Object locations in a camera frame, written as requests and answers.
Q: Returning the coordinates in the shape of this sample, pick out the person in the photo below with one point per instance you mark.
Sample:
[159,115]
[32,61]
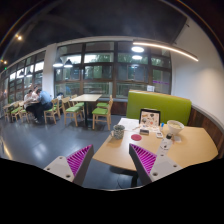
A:
[44,101]
[28,98]

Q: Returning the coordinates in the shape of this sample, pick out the white pendant lamp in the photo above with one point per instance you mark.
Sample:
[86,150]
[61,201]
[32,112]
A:
[58,64]
[68,64]

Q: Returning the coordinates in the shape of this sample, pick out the flat round red coaster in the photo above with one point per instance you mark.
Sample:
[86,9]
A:
[136,137]

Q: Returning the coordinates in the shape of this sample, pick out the small blue-capped white tube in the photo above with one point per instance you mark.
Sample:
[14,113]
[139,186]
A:
[162,127]

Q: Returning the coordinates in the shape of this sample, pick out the wooden dining table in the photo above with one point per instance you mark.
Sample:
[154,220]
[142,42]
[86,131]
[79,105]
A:
[86,97]

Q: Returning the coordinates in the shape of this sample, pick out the small dark flat device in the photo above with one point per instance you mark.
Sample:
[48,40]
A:
[144,131]

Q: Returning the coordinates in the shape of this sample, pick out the clear plastic bottle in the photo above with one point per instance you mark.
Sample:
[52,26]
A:
[166,144]

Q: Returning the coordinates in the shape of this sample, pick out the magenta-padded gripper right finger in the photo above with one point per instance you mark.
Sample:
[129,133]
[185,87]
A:
[163,165]

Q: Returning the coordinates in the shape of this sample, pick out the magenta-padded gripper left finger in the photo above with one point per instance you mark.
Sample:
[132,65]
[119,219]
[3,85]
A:
[60,166]

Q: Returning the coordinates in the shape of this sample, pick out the wooden chairs with green cushions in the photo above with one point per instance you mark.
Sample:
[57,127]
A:
[101,111]

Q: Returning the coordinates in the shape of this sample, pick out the small white flat device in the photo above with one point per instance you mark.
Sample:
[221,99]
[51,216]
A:
[159,135]

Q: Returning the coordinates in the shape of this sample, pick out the round ceiling light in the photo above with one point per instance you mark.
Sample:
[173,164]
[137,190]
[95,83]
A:
[137,57]
[137,49]

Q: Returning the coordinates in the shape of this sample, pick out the black tablet covered with stickers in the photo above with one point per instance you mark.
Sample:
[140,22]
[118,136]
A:
[149,117]

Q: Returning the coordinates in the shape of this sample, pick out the long curved light strip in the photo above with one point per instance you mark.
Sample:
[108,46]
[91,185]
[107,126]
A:
[166,47]

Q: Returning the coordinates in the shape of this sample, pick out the white bowl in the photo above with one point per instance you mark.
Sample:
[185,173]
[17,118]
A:
[175,127]

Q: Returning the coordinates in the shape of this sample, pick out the speckled grey ceramic mug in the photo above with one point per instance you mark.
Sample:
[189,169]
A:
[118,132]

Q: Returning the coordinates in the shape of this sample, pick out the white sachet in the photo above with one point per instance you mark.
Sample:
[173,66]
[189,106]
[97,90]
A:
[177,139]

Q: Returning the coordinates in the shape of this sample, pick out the white paper sheets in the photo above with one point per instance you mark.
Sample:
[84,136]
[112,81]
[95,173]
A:
[128,124]

